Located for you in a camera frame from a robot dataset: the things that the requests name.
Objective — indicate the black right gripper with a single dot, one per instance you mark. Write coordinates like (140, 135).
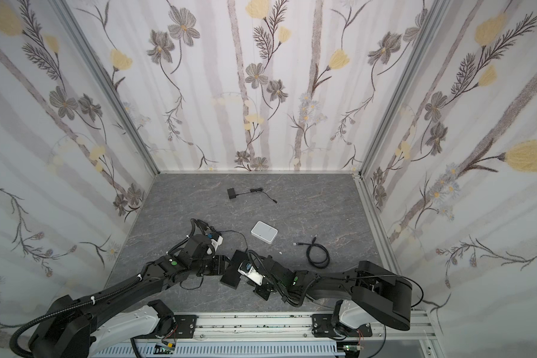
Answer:
(266, 277)

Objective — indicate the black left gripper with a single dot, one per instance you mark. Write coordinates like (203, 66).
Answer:
(221, 264)

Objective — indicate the black network switch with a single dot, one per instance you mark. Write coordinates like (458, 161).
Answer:
(231, 278)

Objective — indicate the black power adapter with cable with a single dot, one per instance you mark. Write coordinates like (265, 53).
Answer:
(232, 239)

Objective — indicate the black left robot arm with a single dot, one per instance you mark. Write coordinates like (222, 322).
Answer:
(67, 329)

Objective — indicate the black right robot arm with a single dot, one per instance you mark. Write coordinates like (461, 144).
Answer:
(387, 297)

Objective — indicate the far black power adapter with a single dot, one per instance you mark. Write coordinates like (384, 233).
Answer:
(233, 194)

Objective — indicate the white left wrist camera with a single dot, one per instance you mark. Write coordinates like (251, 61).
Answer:
(216, 240)

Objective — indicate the white network switch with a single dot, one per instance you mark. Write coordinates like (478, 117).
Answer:
(264, 232)

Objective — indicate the aluminium mounting rail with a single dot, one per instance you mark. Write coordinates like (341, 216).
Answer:
(287, 326)

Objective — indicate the white slotted cable duct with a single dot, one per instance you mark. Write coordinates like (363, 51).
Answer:
(240, 349)

